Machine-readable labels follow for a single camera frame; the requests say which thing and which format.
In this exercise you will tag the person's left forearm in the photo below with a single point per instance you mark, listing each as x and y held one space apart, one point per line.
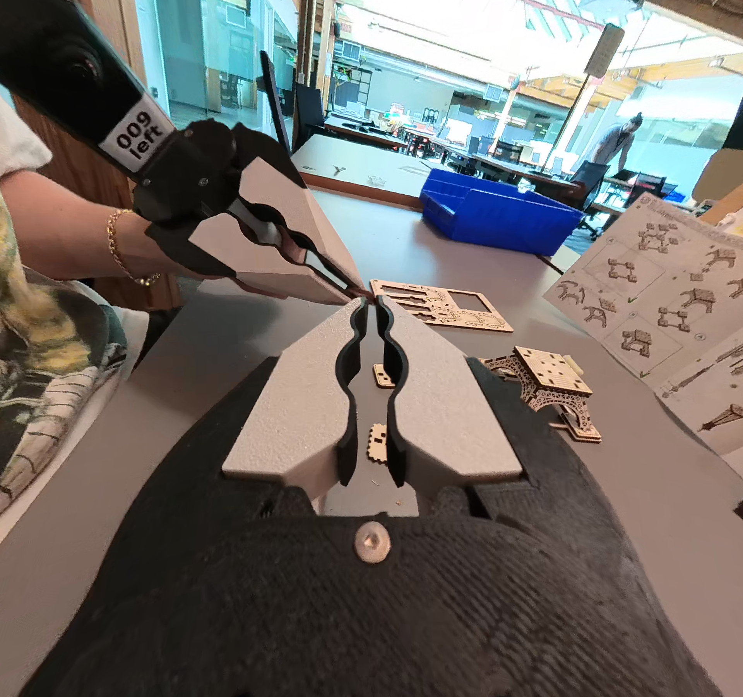
58 232

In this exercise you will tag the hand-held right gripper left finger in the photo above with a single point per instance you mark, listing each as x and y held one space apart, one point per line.
290 418

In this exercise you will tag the wooden tower base model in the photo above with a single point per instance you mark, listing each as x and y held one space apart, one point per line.
551 369

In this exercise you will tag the wooden parts sheet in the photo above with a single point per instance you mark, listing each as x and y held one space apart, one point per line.
383 287

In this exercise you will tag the background office desks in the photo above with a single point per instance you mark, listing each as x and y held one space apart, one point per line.
464 151

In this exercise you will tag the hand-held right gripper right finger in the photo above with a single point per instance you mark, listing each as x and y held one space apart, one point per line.
453 418

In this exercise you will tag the small white wax stick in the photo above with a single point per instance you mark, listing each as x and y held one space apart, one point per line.
577 366

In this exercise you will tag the white sign on pole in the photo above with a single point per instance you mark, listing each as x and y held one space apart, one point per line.
603 49

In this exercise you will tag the small square wooden plate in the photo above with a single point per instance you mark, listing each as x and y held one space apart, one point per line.
377 444
383 376

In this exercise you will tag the tiny wooden puzzle piece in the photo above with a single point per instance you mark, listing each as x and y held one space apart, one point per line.
361 295

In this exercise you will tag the black office chair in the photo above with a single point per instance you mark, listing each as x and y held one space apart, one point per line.
276 99
589 183
307 107

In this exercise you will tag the diagram instruction sheet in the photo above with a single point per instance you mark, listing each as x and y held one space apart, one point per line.
667 279

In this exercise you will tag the person's left hand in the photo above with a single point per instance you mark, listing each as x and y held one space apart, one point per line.
156 255

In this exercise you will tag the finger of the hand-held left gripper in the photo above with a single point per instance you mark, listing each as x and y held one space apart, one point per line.
244 255
296 209

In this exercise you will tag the person's printed shirt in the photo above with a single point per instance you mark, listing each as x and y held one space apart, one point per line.
46 360

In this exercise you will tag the blue plastic bin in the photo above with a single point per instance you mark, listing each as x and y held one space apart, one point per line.
511 226

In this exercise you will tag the wood-edged side table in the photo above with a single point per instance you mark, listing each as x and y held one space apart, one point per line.
348 157

